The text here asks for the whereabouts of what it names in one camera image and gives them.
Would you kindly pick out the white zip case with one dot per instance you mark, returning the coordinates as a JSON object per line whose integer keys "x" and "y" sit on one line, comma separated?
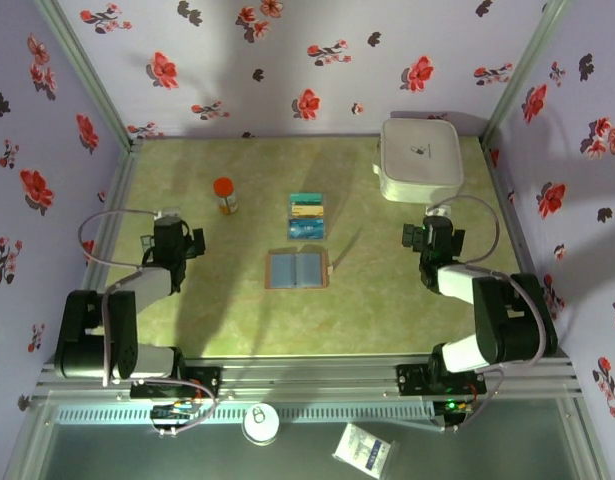
{"x": 419, "y": 160}

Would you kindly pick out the clear acrylic tray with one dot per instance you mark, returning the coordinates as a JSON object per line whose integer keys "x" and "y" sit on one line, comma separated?
{"x": 327, "y": 235}

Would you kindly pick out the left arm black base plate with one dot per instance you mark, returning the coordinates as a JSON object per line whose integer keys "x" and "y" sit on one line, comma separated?
{"x": 207, "y": 382}

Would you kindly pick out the aluminium front rail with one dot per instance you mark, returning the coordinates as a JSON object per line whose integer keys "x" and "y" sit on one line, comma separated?
{"x": 307, "y": 380}

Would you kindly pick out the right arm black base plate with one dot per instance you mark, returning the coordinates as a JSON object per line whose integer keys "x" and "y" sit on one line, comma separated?
{"x": 409, "y": 380}

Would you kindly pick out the aluminium side rail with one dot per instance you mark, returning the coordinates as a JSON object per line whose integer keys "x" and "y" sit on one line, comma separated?
{"x": 106, "y": 250}
{"x": 523, "y": 250}

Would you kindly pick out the white paper packet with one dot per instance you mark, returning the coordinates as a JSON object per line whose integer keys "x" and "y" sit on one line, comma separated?
{"x": 362, "y": 450}

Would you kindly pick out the teal credit card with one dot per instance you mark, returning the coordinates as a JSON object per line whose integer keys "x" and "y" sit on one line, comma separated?
{"x": 305, "y": 198}

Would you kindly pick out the aluminium frame post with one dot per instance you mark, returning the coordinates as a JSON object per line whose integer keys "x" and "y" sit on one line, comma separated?
{"x": 525, "y": 70}
{"x": 89, "y": 70}

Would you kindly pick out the gold credit card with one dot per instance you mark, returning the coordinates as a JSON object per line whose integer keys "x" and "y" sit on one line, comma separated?
{"x": 307, "y": 210}

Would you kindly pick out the white round can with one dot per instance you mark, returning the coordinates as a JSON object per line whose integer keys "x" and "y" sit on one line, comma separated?
{"x": 261, "y": 425}

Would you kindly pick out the orange-lid pill bottle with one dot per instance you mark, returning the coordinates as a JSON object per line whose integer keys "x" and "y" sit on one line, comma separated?
{"x": 226, "y": 197}

